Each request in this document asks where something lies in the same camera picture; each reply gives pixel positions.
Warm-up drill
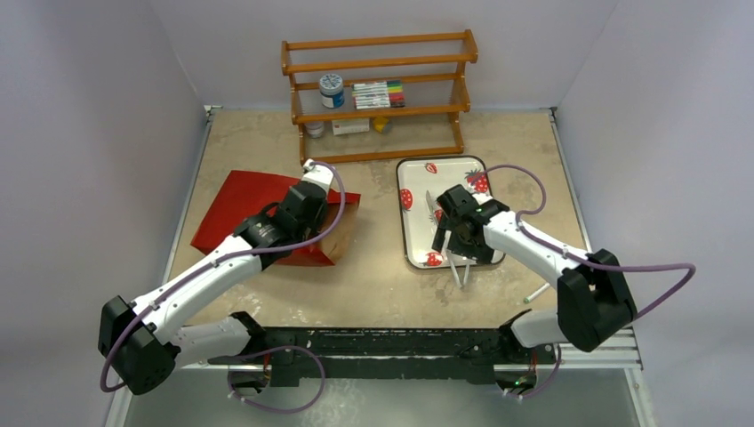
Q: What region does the strawberry print white tray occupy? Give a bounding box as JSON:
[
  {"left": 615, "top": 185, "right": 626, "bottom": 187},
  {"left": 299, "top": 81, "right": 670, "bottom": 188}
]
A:
[{"left": 397, "top": 156, "right": 492, "bottom": 270}]

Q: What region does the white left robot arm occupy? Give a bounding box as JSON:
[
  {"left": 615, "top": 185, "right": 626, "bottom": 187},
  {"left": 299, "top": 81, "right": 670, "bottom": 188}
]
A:
[{"left": 97, "top": 173, "right": 335, "bottom": 395}]

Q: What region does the small white bottle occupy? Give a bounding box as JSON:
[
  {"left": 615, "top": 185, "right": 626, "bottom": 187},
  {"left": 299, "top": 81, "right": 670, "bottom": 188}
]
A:
[{"left": 304, "top": 121, "right": 325, "bottom": 139}]

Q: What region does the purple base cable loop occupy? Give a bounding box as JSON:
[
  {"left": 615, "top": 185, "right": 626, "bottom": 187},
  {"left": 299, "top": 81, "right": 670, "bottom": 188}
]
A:
[{"left": 226, "top": 344, "right": 328, "bottom": 415}]

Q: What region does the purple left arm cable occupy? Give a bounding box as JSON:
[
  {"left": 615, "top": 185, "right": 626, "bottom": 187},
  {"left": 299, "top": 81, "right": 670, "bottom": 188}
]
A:
[{"left": 99, "top": 160, "right": 348, "bottom": 394}]

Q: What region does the blue label white jar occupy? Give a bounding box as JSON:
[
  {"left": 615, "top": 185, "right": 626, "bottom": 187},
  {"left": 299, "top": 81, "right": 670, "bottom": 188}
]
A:
[{"left": 318, "top": 73, "right": 344, "bottom": 109}]

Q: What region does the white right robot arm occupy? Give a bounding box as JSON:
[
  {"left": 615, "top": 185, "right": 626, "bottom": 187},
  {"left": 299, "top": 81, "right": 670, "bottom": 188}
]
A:
[{"left": 428, "top": 185, "right": 638, "bottom": 362}]

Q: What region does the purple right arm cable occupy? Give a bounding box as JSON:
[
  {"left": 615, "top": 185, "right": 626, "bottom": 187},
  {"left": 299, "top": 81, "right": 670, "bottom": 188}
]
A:
[{"left": 481, "top": 164, "right": 697, "bottom": 402}]

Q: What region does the small white box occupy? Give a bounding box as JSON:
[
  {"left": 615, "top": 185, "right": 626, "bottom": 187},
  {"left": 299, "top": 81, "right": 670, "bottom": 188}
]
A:
[{"left": 331, "top": 118, "right": 371, "bottom": 136}]

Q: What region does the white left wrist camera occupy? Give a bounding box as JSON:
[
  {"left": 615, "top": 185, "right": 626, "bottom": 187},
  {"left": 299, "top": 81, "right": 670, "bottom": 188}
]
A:
[{"left": 301, "top": 159, "right": 334, "bottom": 193}]

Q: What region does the small yellow cube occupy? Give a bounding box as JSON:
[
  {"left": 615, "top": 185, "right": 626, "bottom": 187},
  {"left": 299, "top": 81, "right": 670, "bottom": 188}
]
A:
[{"left": 373, "top": 117, "right": 392, "bottom": 134}]

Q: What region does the green cap white marker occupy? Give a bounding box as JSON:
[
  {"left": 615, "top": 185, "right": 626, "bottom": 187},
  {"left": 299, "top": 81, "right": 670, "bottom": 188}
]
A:
[{"left": 523, "top": 283, "right": 549, "bottom": 304}]

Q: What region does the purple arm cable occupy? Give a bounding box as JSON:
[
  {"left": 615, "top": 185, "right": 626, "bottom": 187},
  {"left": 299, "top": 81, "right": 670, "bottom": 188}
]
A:
[
  {"left": 481, "top": 164, "right": 697, "bottom": 402},
  {"left": 99, "top": 160, "right": 348, "bottom": 394}
]

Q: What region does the orange wooden shelf rack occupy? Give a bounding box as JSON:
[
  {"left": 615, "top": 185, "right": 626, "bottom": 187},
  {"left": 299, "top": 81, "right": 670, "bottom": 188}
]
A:
[{"left": 280, "top": 28, "right": 478, "bottom": 163}]

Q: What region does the red paper bag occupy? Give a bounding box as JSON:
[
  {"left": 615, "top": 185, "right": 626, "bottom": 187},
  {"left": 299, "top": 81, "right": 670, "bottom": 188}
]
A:
[{"left": 189, "top": 170, "right": 362, "bottom": 268}]

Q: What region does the pack of coloured markers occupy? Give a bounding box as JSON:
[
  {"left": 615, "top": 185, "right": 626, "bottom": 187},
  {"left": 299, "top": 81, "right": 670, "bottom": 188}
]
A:
[{"left": 351, "top": 79, "right": 405, "bottom": 110}]

